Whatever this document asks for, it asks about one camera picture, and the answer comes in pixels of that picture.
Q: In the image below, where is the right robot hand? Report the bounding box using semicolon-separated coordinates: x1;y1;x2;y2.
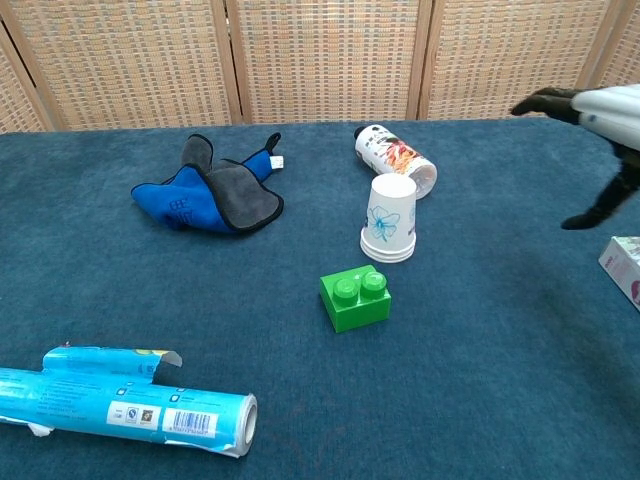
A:
509;83;640;231

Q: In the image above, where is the paper cup with blue flower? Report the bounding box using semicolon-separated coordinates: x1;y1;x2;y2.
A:
360;173;418;254

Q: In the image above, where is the paper cup with fern print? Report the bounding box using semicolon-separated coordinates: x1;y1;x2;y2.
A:
359;242;418;259

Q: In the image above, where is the paper cup with flower print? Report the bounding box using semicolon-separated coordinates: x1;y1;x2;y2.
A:
360;248;417;265

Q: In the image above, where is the wicker folding screen panel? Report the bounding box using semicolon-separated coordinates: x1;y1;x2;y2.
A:
224;0;434;125
0;0;246;133
582;0;640;96
418;0;627;122
0;22;57;134

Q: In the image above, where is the white and pink carton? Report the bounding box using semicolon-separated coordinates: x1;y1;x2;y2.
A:
598;235;640;314

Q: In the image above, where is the white printed bottle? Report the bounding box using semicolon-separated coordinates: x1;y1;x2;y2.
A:
353;124;439;201

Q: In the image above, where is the green toy building block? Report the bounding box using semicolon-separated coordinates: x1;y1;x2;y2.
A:
319;264;394;334

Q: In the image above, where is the teal tablecloth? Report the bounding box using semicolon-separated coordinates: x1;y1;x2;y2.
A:
0;117;640;480

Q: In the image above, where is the blue and grey cloth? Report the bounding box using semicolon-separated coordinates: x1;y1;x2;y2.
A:
130;132;286;235

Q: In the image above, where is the blue cling film roll box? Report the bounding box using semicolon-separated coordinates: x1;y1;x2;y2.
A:
0;342;259;460

